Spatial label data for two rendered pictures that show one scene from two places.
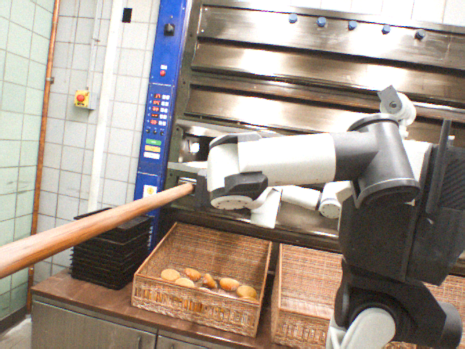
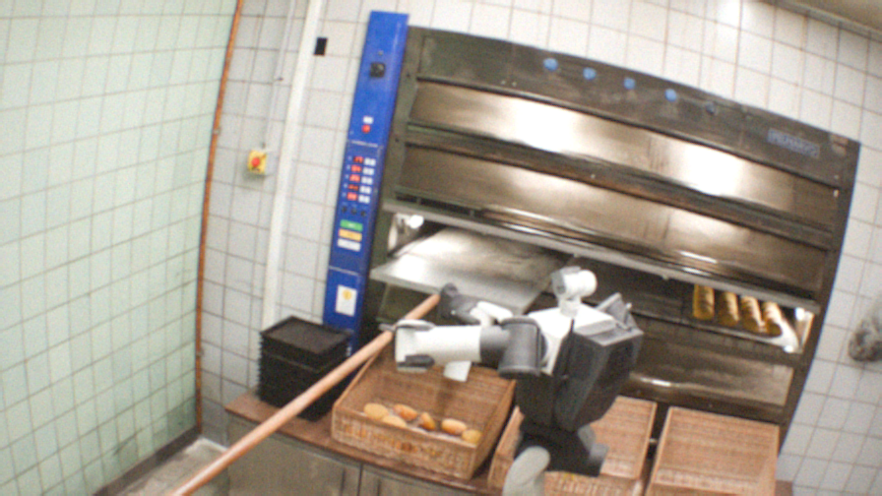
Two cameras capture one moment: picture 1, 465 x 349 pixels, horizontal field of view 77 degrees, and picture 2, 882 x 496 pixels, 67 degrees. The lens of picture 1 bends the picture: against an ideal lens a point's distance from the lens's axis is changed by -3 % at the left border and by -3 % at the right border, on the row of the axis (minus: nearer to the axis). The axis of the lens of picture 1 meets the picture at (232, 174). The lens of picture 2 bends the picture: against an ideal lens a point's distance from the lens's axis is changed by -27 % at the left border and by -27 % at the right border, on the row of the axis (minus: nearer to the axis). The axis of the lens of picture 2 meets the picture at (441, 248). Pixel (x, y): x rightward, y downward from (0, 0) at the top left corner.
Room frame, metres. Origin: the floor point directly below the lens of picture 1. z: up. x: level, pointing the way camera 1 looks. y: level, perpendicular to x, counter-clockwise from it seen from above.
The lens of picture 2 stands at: (-1.53, -0.29, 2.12)
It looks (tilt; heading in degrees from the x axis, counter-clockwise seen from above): 15 degrees down; 7
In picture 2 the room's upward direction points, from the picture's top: 9 degrees clockwise
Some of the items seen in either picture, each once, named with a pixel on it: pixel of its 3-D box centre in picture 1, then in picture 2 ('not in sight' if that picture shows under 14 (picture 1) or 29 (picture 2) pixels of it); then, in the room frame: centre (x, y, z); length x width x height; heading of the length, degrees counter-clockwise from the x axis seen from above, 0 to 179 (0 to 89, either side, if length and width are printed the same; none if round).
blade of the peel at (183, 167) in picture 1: (230, 172); (460, 280); (1.56, 0.01, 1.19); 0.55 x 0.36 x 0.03; 81
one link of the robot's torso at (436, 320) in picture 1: (396, 305); (563, 446); (0.72, -0.46, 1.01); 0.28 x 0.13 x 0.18; 81
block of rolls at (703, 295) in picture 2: not in sight; (738, 303); (1.95, -1.21, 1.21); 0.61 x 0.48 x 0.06; 172
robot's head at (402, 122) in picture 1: (397, 115); (574, 288); (0.75, -0.38, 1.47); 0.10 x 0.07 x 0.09; 142
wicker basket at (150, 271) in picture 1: (209, 270); (424, 409); (1.42, 0.04, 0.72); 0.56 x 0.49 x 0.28; 81
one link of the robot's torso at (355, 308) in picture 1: (369, 311); (541, 450); (0.73, -0.40, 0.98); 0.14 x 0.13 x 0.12; 171
